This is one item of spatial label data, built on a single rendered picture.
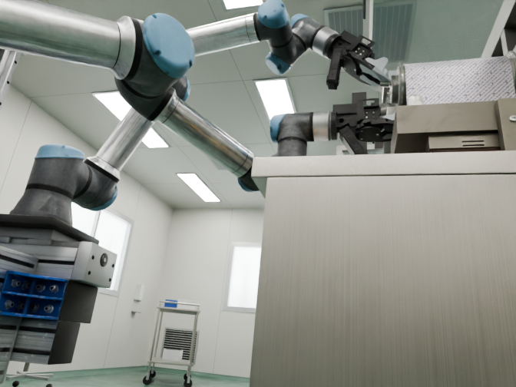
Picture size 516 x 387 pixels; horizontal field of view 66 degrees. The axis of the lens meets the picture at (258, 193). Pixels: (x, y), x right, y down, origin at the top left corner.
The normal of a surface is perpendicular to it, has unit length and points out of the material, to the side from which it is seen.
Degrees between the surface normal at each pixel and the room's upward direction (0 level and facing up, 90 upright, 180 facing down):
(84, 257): 90
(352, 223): 90
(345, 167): 90
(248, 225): 90
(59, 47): 147
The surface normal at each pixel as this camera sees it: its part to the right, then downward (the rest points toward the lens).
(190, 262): -0.24, -0.37
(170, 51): 0.72, -0.22
